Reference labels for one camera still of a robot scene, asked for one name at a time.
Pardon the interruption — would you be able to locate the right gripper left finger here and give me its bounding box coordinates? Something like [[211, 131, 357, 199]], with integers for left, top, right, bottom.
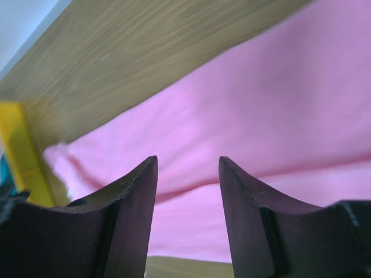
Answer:
[[1, 156, 158, 277]]

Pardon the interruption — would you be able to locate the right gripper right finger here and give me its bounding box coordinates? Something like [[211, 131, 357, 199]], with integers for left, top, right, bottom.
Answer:
[[219, 156, 370, 277]]

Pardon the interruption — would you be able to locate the pink t shirt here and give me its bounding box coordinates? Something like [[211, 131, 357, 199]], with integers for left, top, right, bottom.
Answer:
[[44, 1, 370, 262]]

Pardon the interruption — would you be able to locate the turquoise t shirt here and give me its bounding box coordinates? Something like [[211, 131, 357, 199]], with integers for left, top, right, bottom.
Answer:
[[1, 155, 15, 195]]

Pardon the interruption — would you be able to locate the yellow plastic bin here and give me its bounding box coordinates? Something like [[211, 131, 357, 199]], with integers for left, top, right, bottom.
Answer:
[[1, 101, 56, 207]]

